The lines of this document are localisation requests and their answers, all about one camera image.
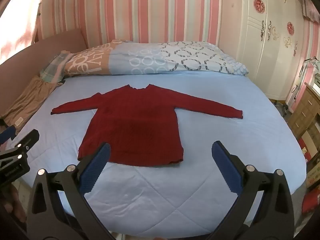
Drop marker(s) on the plaid pillow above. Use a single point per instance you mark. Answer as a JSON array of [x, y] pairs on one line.
[[53, 67]]

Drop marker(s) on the person's left hand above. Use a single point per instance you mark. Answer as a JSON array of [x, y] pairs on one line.
[[13, 205]]

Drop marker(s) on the bed with blue sheet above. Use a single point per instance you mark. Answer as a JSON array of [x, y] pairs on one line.
[[225, 130]]

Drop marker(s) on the cardboard box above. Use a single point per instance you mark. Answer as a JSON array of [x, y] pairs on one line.
[[310, 145], [314, 175]]

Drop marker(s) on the red cushion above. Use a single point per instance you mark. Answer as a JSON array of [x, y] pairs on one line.
[[312, 203]]

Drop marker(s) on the white wardrobe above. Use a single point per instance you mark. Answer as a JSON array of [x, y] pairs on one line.
[[262, 55]]

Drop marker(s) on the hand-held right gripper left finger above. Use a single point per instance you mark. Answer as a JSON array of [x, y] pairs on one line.
[[96, 167]]

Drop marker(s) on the red knitted sweater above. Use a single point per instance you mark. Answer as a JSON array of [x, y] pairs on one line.
[[135, 120]]

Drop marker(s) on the wooden dresser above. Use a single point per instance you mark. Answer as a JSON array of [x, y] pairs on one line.
[[303, 112]]

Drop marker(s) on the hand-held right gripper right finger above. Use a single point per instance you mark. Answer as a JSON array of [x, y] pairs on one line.
[[226, 170]]

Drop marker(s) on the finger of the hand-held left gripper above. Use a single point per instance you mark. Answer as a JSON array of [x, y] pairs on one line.
[[7, 132], [25, 140]]

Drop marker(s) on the white desk lamp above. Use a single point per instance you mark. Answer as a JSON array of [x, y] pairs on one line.
[[315, 63]]

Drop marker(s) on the sheer pink window curtain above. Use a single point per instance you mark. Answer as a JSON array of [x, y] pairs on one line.
[[20, 25]]

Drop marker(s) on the pink headboard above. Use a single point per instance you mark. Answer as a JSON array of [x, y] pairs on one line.
[[50, 45]]

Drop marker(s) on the folded patterned duvet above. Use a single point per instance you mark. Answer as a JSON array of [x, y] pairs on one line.
[[150, 57]]

